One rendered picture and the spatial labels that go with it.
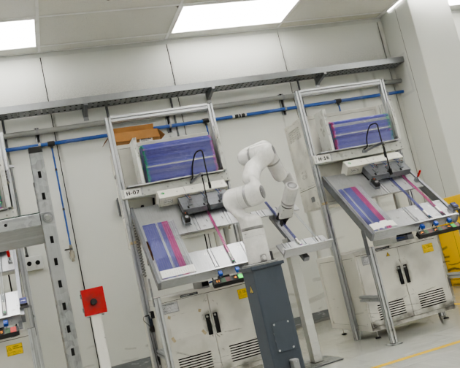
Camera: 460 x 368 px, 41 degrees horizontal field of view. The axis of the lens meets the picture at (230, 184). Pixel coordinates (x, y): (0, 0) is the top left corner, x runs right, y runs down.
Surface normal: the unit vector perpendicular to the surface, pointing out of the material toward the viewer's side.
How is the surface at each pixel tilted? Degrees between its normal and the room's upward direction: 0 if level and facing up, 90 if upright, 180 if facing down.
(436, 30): 90
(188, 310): 90
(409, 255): 90
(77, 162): 90
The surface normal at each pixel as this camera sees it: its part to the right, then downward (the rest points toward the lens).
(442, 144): -0.93, 0.18
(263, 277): 0.33, -0.19
